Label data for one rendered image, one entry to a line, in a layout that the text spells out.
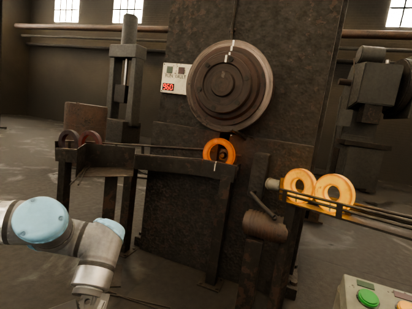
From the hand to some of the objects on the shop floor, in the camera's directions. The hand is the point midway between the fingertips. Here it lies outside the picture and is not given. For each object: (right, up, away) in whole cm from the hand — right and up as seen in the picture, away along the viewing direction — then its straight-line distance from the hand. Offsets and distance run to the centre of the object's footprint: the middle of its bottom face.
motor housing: (+55, -33, +81) cm, 103 cm away
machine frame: (+44, -22, +145) cm, 153 cm away
